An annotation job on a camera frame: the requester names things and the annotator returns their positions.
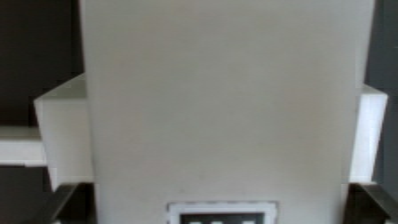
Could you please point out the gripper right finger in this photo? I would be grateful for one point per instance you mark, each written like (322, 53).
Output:
(372, 207)

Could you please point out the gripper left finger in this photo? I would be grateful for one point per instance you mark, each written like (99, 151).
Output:
(70, 208)

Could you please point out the white cabinet top block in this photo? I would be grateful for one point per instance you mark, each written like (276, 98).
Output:
(225, 81)

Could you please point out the white cabinet body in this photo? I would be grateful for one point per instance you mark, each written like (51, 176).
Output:
(63, 119)

